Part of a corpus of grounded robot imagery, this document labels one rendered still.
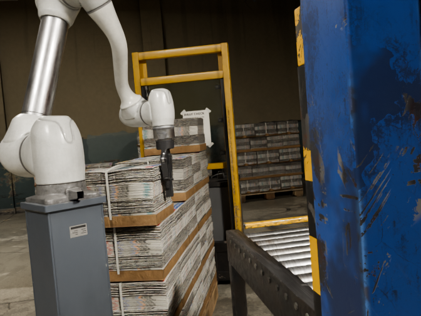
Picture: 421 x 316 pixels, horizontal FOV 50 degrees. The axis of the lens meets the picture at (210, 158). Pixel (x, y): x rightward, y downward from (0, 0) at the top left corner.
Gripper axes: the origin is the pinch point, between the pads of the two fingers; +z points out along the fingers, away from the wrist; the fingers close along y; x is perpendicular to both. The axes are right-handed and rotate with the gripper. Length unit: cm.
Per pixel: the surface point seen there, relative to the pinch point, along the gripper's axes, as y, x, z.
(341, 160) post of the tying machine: 153, 49, -19
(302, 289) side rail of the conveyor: 80, 48, 16
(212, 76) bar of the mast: -161, 3, -64
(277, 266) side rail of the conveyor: 62, 43, 16
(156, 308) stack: 10.1, -7.2, 47.0
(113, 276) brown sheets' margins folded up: 10.4, -24.0, 33.3
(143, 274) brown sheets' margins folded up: 10.5, -11.5, 33.0
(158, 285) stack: 10.4, -5.7, 37.7
